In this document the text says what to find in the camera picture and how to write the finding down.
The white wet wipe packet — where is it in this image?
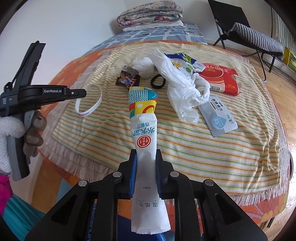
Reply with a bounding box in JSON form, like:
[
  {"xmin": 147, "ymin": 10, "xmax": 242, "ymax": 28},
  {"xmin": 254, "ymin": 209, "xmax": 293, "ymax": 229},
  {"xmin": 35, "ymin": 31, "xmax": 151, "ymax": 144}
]
[{"xmin": 128, "ymin": 86, "xmax": 171, "ymax": 235}]

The blue yellow snack wrapper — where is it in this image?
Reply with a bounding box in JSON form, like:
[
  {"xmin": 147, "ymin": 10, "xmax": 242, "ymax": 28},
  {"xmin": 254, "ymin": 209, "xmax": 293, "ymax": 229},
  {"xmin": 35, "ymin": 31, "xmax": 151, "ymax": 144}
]
[{"xmin": 165, "ymin": 53, "xmax": 206, "ymax": 78}]

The left hand in white glove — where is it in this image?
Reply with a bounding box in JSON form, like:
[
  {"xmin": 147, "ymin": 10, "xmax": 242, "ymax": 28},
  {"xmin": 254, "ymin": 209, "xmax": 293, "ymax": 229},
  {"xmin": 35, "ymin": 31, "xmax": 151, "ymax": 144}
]
[{"xmin": 0, "ymin": 110, "xmax": 47, "ymax": 174}]

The white silicone wristband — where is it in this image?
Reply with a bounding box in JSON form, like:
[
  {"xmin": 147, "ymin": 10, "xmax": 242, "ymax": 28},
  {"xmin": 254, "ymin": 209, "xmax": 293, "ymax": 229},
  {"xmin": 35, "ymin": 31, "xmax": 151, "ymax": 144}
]
[{"xmin": 75, "ymin": 84, "xmax": 103, "ymax": 117}]

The yellow striped towel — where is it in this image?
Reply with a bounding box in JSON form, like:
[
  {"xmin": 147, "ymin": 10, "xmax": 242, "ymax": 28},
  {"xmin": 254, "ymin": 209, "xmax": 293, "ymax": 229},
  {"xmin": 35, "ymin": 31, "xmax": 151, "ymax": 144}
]
[{"xmin": 51, "ymin": 42, "xmax": 280, "ymax": 194}]

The snickers candy wrapper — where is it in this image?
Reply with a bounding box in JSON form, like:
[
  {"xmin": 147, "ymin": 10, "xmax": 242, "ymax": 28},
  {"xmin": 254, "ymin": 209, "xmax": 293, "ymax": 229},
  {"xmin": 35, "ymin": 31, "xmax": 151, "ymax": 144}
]
[{"xmin": 115, "ymin": 66, "xmax": 140, "ymax": 88}]

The pinkish fringed towel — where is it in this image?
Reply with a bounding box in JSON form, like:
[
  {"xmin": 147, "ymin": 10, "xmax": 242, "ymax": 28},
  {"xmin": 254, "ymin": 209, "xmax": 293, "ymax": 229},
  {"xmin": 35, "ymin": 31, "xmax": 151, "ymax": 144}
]
[{"xmin": 38, "ymin": 49, "xmax": 292, "ymax": 207}]

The grey alcohol wipe sachet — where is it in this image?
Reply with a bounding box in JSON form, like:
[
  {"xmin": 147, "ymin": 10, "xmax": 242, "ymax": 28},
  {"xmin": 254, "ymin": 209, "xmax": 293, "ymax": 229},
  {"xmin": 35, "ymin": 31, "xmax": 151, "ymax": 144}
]
[{"xmin": 198, "ymin": 96, "xmax": 238, "ymax": 138}]

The crumpled white tissue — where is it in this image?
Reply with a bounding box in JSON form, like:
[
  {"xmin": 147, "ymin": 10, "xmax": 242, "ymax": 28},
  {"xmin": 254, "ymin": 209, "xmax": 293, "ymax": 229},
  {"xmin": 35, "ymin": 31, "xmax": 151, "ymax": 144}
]
[{"xmin": 133, "ymin": 57, "xmax": 154, "ymax": 78}]

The white plastic bag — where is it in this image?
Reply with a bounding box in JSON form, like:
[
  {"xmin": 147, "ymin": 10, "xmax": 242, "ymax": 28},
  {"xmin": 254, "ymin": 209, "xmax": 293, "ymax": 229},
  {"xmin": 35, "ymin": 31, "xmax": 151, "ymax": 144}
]
[{"xmin": 149, "ymin": 49, "xmax": 210, "ymax": 123}]

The orange floral bed sheet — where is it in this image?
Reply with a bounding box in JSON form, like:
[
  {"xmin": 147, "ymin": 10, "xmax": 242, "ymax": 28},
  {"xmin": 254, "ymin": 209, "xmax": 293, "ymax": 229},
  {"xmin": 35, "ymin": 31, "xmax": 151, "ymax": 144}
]
[{"xmin": 31, "ymin": 39, "xmax": 290, "ymax": 230}]

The folded floral quilt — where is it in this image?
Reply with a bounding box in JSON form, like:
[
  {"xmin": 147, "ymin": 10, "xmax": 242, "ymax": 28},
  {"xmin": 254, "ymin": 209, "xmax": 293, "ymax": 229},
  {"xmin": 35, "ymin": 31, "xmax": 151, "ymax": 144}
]
[{"xmin": 116, "ymin": 1, "xmax": 183, "ymax": 29}]

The blue checked bed sheet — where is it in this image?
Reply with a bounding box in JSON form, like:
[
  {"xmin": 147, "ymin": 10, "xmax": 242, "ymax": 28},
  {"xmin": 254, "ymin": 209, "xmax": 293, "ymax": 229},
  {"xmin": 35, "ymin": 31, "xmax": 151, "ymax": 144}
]
[{"xmin": 86, "ymin": 24, "xmax": 207, "ymax": 54}]

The striped cushion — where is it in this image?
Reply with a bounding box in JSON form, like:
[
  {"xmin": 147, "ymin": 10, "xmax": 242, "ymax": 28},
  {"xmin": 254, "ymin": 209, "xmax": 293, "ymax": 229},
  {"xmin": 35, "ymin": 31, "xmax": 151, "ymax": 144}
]
[{"xmin": 227, "ymin": 22, "xmax": 283, "ymax": 54}]

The black folding chair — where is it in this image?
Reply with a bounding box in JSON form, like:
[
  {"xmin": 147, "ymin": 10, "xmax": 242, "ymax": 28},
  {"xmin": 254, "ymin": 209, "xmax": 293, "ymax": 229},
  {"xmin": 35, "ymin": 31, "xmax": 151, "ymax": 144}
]
[{"xmin": 208, "ymin": 1, "xmax": 284, "ymax": 83}]

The yellow green crate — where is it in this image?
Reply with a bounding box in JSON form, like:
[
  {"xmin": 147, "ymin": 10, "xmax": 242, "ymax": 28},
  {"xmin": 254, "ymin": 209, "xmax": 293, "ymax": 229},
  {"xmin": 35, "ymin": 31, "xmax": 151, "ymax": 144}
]
[{"xmin": 283, "ymin": 47, "xmax": 296, "ymax": 72}]

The black hair tie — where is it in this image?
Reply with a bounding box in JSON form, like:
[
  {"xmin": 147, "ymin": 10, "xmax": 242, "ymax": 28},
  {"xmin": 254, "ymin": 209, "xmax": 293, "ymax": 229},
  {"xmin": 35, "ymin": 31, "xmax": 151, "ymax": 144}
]
[{"xmin": 150, "ymin": 74, "xmax": 167, "ymax": 90}]

